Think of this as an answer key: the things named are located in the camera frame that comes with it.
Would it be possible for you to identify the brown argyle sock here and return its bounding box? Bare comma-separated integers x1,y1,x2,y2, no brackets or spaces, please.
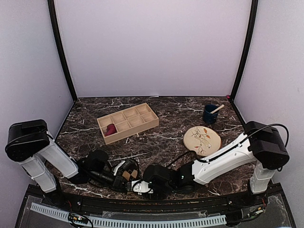
121,164,140,182

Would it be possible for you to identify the left black frame post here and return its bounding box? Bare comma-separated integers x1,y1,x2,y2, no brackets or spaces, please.
47,0,78,103

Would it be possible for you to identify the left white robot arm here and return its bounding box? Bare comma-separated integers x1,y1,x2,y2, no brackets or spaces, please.
5,119,138,207

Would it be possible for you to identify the round painted wooden plate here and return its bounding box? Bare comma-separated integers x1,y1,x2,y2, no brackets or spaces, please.
183,126,222,157

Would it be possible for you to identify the wooden stick in mug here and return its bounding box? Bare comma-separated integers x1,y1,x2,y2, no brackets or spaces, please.
210,104,224,114

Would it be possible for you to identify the white slotted cable duct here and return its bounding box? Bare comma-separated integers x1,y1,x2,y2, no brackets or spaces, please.
30,203,227,228

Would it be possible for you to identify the right black frame post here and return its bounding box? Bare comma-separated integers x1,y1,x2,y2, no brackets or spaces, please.
230,0,258,103

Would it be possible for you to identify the wooden compartment tray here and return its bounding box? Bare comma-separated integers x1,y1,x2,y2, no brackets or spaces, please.
97,103,159,145

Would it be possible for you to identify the maroon striped sock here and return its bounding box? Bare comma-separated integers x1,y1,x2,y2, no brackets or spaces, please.
104,123,117,136

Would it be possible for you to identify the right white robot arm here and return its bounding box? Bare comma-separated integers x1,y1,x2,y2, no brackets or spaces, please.
132,121,290,206

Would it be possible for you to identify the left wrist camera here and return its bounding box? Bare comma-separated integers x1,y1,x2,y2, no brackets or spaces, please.
113,159,135,176

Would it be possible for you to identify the dark blue mug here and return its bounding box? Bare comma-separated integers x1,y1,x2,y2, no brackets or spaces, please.
203,104,219,124

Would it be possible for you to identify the black frame post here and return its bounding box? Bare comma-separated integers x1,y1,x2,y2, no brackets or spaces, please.
230,0,258,103
47,0,78,103

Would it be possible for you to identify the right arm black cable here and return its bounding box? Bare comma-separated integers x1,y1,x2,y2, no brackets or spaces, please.
166,123,290,171

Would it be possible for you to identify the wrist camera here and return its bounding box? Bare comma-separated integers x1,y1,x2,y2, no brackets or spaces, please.
113,159,135,176
131,180,153,195

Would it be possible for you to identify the small circuit board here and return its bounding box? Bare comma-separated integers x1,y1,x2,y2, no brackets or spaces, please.
67,212,88,224

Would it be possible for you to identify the black front rail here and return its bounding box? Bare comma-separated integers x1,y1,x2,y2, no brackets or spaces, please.
26,184,283,214

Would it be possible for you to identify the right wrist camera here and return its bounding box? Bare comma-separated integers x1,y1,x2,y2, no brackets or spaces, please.
131,180,153,195

